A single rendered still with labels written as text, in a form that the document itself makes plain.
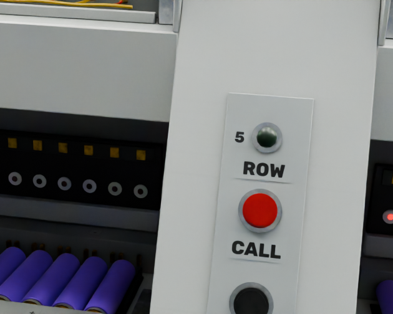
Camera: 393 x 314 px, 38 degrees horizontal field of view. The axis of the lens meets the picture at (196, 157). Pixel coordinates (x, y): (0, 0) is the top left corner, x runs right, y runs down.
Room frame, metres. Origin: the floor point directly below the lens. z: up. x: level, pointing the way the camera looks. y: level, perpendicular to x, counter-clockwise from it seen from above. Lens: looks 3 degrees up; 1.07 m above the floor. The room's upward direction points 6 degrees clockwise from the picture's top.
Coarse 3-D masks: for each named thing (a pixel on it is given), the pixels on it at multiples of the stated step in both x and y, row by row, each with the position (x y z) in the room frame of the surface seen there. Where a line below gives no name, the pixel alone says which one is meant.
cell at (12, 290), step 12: (36, 252) 0.41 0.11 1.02; (24, 264) 0.39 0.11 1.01; (36, 264) 0.40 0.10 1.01; (48, 264) 0.41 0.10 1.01; (12, 276) 0.38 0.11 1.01; (24, 276) 0.38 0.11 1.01; (36, 276) 0.39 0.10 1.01; (0, 288) 0.36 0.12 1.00; (12, 288) 0.37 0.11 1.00; (24, 288) 0.37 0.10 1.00; (12, 300) 0.36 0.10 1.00
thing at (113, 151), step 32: (0, 160) 0.45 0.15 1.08; (32, 160) 0.45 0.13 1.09; (64, 160) 0.44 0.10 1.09; (96, 160) 0.44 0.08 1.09; (128, 160) 0.43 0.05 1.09; (160, 160) 0.43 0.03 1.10; (0, 192) 0.46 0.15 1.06; (32, 192) 0.46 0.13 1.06; (64, 192) 0.45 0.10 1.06; (96, 192) 0.45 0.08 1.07; (128, 192) 0.44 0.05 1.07; (160, 192) 0.44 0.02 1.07
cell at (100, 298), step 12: (120, 264) 0.40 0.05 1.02; (108, 276) 0.39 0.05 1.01; (120, 276) 0.39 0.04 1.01; (132, 276) 0.40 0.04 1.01; (108, 288) 0.37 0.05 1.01; (120, 288) 0.38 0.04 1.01; (96, 300) 0.36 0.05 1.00; (108, 300) 0.36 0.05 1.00; (120, 300) 0.37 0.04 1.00; (108, 312) 0.35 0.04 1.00
